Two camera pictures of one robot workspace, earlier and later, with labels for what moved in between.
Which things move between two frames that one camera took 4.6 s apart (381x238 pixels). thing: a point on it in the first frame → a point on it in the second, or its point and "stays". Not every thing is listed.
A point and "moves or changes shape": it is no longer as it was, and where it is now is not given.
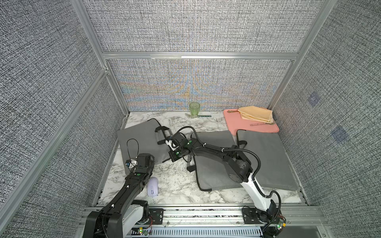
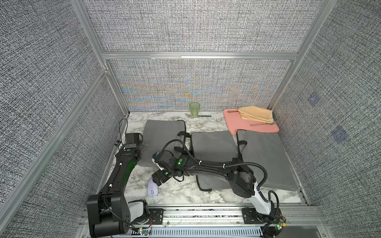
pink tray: x=234 y=122 stays
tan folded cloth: x=258 y=113 stays
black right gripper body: x=176 y=154 → x=162 y=175
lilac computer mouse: x=153 y=187 stays
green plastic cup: x=194 y=107 stays
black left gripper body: x=150 y=169 → x=141 y=147
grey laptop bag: x=142 y=138 moves or changes shape
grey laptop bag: x=213 y=172 stays
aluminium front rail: x=304 y=221 stays
